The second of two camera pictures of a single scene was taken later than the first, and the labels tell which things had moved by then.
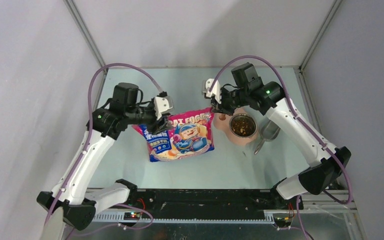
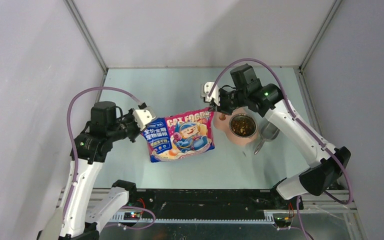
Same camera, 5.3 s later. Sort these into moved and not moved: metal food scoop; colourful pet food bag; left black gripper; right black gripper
Moved: left black gripper
Not moved: colourful pet food bag; right black gripper; metal food scoop
